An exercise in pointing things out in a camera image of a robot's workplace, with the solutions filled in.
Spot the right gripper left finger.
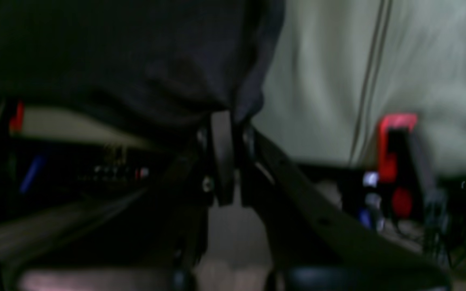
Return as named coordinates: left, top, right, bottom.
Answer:
left=152, top=111, right=235, bottom=283

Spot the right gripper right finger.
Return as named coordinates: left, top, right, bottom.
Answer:
left=239, top=124, right=452, bottom=291

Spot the black t-shirt with colourful print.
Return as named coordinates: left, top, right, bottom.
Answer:
left=0, top=0, right=285, bottom=135

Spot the red black clamp left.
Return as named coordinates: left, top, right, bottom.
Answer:
left=358, top=113, right=448, bottom=234

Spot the red black clamp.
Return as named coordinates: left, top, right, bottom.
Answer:
left=358, top=113, right=448, bottom=234
left=0, top=98, right=25, bottom=135

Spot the light green table cloth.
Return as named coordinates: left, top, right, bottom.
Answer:
left=0, top=0, right=466, bottom=176

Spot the red black clamp centre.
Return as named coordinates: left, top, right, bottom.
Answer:
left=0, top=98, right=25, bottom=135

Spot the black power strip red switch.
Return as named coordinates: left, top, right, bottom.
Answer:
left=76, top=164, right=150, bottom=182

